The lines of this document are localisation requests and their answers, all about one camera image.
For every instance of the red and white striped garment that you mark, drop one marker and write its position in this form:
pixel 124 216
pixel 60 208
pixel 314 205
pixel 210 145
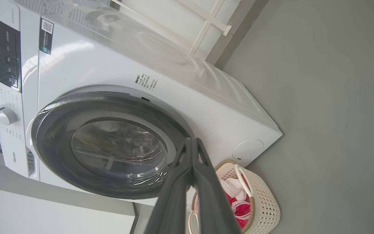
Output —
pixel 234 188

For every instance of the round black glass washer door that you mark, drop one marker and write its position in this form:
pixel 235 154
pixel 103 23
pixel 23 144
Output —
pixel 60 146

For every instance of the round white filter cover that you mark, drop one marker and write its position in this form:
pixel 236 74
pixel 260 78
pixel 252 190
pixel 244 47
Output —
pixel 248 150

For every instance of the white front-load washing machine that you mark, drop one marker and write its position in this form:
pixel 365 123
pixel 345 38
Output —
pixel 115 65

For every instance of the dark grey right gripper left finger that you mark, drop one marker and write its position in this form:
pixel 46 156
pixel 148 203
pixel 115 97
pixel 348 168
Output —
pixel 170 211

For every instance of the white washer control knob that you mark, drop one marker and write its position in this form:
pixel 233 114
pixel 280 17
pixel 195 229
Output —
pixel 4 115

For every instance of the black QR code sticker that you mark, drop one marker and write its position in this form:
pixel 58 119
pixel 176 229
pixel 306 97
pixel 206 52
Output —
pixel 46 35

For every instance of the white metal frame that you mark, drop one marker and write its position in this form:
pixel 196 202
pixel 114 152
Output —
pixel 206 26

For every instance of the red garment with white trim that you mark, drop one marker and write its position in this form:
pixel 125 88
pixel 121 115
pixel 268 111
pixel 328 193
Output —
pixel 241 213

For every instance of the cream perforated laundry basket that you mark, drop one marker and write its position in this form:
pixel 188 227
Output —
pixel 266 201

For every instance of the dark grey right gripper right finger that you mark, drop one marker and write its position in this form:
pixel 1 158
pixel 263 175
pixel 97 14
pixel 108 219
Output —
pixel 213 211

